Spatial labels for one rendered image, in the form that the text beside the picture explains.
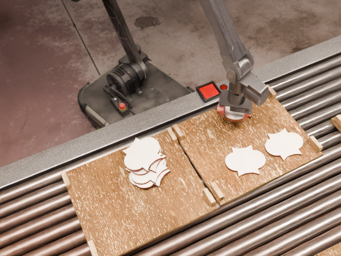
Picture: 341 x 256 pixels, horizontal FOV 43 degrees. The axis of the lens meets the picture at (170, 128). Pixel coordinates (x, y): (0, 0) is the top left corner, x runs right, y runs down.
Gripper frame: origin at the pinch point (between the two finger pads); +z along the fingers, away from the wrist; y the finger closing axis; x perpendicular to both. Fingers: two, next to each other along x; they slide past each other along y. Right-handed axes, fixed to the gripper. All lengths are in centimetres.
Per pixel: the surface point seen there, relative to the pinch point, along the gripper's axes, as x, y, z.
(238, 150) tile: -8.5, 3.6, 7.5
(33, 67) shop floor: 98, -146, 103
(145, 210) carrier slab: -36.0, -22.3, 9.1
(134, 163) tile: -23.4, -28.8, 2.7
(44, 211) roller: -42, -55, 12
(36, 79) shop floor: 87, -140, 103
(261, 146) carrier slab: -4.4, 10.9, 8.4
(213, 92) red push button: 17.2, -9.1, 9.1
